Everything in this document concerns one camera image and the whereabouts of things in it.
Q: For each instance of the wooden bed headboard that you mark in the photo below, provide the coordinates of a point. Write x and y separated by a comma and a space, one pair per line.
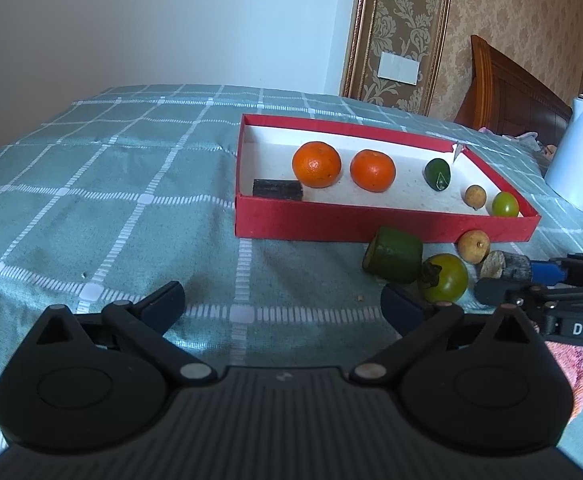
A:
511, 95

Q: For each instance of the green cut fruit chunk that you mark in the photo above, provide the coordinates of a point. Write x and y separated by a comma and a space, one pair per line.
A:
396, 255

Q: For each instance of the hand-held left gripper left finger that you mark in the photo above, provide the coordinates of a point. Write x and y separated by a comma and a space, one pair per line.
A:
169, 300

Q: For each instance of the red cardboard box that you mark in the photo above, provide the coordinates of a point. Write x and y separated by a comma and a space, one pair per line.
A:
321, 222

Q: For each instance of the white wall switch plate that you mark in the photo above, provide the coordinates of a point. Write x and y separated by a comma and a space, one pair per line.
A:
398, 67

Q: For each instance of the green persimmon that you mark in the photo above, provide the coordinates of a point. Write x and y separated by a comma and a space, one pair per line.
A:
449, 280

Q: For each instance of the green checked tablecloth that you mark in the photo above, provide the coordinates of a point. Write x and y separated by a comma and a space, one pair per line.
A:
96, 185

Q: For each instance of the gilded floral wall panel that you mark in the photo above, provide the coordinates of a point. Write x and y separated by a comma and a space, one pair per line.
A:
401, 10

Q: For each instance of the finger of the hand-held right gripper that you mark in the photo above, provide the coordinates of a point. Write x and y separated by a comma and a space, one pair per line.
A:
547, 272
491, 291

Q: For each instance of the small yellow-green round fruit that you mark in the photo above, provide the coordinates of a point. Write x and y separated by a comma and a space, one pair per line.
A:
505, 204

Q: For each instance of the orange mandarin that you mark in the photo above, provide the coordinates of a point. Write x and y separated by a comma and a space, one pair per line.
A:
317, 165
373, 170

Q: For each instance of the crumpled bedding pile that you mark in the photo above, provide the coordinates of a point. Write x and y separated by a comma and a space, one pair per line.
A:
526, 139

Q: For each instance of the black rectangular block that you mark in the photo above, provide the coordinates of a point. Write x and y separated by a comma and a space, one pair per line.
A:
277, 190

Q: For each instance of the white electric kettle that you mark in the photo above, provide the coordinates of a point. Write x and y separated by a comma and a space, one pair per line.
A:
579, 160

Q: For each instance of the small dark green fruit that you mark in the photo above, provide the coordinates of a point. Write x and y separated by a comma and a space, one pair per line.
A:
436, 172

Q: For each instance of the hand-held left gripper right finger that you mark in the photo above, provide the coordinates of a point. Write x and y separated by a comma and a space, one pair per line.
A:
396, 306

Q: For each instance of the brown longan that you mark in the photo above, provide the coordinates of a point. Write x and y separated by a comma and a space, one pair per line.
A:
474, 246
475, 196

